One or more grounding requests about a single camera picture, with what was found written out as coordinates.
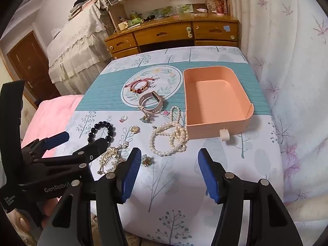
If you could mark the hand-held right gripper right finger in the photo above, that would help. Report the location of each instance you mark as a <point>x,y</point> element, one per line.
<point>208,176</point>

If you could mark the red and white box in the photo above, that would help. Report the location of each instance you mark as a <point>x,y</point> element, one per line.
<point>220,6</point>

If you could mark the brown wooden door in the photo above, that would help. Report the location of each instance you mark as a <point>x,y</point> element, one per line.
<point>25,61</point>

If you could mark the brown and teal flower brooch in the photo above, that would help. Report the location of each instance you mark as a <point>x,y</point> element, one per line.
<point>146,161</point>

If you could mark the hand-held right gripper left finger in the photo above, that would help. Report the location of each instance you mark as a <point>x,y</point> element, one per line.
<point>130,174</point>

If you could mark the gold hair clip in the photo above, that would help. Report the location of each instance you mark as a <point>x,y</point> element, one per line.
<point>146,119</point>

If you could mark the small white tube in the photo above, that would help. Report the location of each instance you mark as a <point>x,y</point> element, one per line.
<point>202,10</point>

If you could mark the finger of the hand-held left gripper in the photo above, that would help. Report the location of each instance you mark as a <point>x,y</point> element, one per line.
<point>60,136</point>
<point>96,148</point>

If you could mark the leaf print tablecloth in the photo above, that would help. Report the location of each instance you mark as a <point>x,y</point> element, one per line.
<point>179,184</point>

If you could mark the blue sticker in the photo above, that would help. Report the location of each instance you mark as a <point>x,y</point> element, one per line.
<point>227,28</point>

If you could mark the round gold pendant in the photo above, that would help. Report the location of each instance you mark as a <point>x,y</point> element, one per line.
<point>134,129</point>

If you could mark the lace covered cabinet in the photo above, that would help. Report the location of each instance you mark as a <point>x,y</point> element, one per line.
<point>74,48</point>

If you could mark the stack of books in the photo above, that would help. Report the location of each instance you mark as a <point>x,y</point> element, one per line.
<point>84,10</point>

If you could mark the white leaf print curtain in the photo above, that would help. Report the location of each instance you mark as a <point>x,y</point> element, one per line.
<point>294,82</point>

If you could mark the wooden desk with hutch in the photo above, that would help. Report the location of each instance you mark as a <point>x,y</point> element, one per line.
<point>153,34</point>

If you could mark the pink plastic tray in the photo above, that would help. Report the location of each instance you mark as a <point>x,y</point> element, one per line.
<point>217,92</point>

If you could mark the pink smartwatch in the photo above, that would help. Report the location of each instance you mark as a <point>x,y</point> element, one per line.
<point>154,94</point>

